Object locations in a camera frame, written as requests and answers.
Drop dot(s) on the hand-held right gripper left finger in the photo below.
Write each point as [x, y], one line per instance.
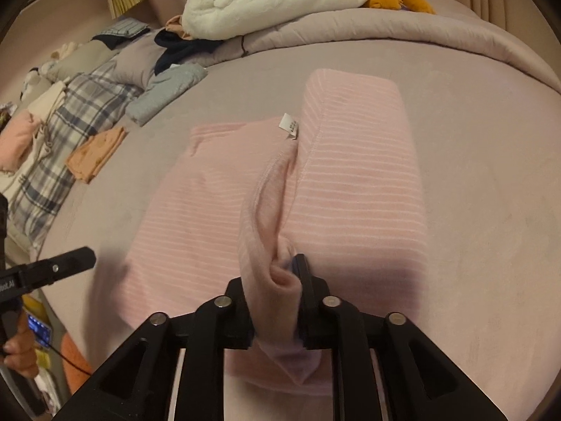
[236, 309]

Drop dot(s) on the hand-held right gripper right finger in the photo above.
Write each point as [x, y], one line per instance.
[307, 291]

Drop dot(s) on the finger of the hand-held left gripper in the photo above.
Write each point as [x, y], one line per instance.
[61, 265]

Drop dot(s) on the pink striped garment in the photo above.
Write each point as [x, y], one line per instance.
[359, 184]

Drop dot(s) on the person's left hand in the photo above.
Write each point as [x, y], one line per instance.
[22, 353]

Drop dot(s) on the device with blue screen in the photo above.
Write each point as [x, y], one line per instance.
[39, 329]

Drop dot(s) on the orange cushion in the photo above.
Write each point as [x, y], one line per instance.
[74, 364]

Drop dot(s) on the peach folded cloth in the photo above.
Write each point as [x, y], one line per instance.
[96, 153]

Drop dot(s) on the pink folded cloth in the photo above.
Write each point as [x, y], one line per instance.
[17, 138]

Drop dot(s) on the plaid grey shirt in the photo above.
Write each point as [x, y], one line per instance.
[83, 105]

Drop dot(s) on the mauve bedsheet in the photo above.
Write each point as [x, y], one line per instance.
[482, 184]

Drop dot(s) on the grey-blue folded cloth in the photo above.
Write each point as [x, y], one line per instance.
[168, 90]

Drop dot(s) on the grey pillow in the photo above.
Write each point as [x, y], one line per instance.
[140, 61]

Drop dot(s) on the striped folded cloth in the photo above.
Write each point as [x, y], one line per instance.
[122, 30]

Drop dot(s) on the navy cloth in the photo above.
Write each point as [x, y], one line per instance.
[184, 50]

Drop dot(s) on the beige cloth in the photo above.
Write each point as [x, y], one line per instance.
[177, 26]

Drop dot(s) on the mauve quilt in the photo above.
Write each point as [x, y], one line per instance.
[372, 30]

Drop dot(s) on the white plush toy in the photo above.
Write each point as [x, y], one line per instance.
[271, 0]

